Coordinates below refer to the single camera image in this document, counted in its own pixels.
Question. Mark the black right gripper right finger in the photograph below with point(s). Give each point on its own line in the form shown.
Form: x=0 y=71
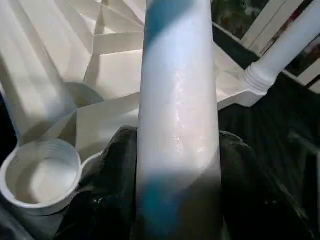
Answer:
x=255 y=200

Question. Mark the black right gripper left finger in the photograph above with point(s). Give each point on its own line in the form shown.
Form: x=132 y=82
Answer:
x=107 y=195

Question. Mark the white plastic table leg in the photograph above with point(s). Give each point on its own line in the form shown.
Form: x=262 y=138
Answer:
x=285 y=47
x=177 y=125

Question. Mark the white plastic table top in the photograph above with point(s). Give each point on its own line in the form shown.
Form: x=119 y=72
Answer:
x=65 y=65

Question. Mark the black table mat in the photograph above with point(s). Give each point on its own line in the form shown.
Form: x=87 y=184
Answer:
x=280 y=150

